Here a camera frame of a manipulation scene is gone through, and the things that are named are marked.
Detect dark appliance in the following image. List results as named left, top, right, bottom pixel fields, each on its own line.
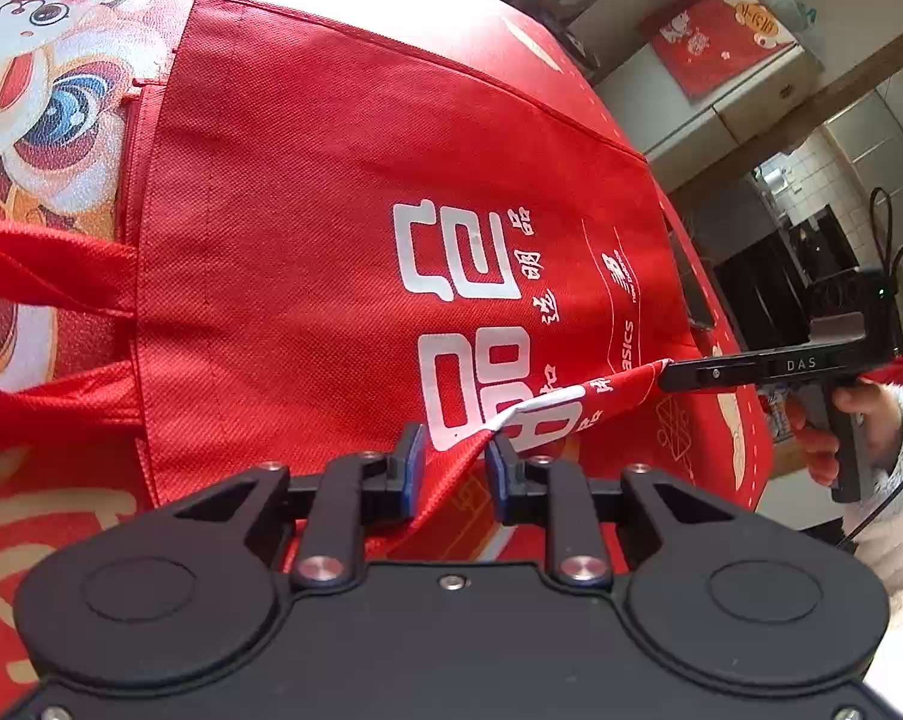
left=712, top=229, right=823, bottom=355

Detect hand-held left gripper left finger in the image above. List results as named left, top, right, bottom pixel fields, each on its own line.
left=172, top=424, right=427, bottom=592

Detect white cabinet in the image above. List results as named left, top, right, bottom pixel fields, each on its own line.
left=599, top=41, right=827, bottom=196

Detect black cable loop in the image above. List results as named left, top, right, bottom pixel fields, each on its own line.
left=867, top=186, right=903, bottom=293

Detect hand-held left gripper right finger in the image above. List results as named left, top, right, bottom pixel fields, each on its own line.
left=485, top=435, right=730, bottom=590

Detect light blue plastic bag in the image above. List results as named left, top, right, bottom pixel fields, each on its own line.
left=758, top=0, right=821, bottom=32

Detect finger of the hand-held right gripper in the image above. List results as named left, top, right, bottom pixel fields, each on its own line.
left=657, top=356, right=760, bottom=395

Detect red shopping bag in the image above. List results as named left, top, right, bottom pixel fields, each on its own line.
left=0, top=0, right=711, bottom=563

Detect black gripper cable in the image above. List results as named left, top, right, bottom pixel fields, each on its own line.
left=839, top=431, right=903, bottom=550

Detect person's right hand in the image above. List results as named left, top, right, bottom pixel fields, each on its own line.
left=785, top=381, right=903, bottom=487

